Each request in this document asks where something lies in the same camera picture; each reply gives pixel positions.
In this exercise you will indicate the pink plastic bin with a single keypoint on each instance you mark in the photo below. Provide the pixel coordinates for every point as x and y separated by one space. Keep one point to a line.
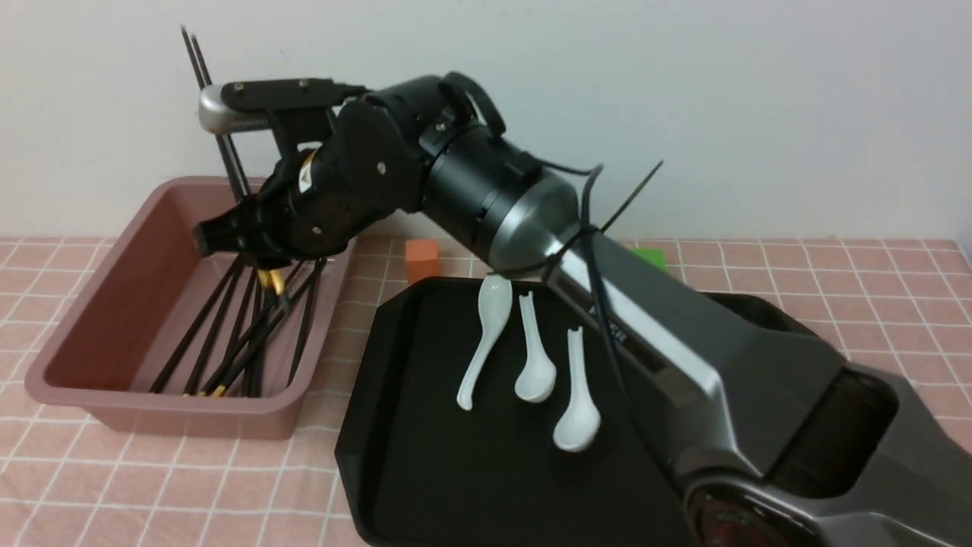
122 330

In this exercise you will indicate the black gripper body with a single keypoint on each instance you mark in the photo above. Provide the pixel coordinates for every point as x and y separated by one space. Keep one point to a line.
371 167

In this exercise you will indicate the orange block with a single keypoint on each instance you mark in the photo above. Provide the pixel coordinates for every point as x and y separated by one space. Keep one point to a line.
422 259

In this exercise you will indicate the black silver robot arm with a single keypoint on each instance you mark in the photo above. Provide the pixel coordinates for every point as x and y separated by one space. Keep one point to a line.
773 435

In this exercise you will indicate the green block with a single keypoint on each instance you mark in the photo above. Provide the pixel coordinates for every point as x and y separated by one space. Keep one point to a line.
654 256

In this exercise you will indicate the white ceramic spoon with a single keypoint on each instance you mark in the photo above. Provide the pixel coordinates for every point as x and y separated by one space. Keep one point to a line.
494 304
581 420
537 379

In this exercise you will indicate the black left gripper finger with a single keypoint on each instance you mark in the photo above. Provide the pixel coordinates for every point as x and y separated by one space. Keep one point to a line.
229 233

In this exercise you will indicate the black gold-tipped chopstick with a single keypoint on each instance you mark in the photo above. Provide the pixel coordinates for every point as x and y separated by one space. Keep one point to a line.
237 357

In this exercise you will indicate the black plastic tray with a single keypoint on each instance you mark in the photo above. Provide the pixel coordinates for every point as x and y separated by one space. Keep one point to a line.
420 471

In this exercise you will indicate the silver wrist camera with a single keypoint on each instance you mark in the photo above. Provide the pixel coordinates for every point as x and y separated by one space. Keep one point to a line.
296 111

